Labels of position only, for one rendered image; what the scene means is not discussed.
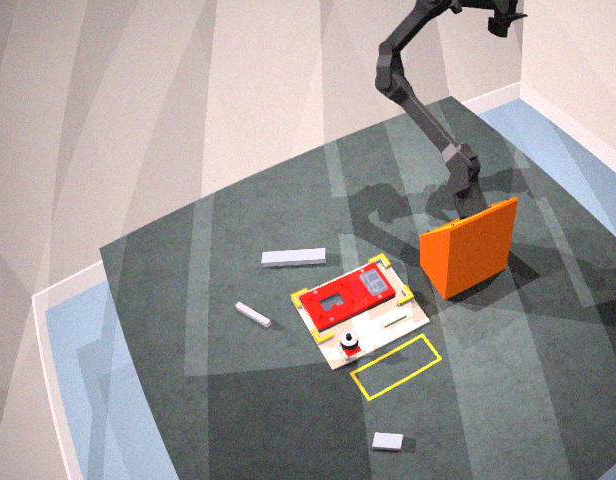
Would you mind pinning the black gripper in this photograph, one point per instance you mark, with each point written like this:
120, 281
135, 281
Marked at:
498, 25

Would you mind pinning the white rectangular bar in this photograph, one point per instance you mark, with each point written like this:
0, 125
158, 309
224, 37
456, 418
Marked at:
255, 316
294, 257

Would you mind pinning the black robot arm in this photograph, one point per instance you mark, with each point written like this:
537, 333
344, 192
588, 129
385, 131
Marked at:
391, 82

